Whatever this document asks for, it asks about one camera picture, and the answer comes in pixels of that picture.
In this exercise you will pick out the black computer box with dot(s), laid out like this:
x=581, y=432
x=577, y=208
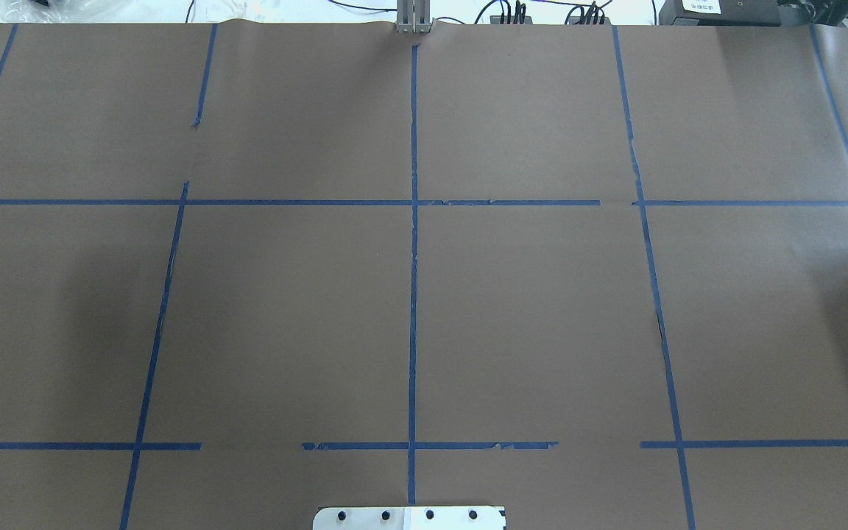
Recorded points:
x=720, y=13

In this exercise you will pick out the crumpled clear plastic wrap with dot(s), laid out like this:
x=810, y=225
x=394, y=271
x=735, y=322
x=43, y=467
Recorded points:
x=59, y=12

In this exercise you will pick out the aluminium frame post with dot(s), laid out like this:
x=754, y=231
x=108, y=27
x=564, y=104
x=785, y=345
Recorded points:
x=413, y=17

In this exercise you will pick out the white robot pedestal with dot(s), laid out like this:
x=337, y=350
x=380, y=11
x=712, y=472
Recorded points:
x=411, y=517

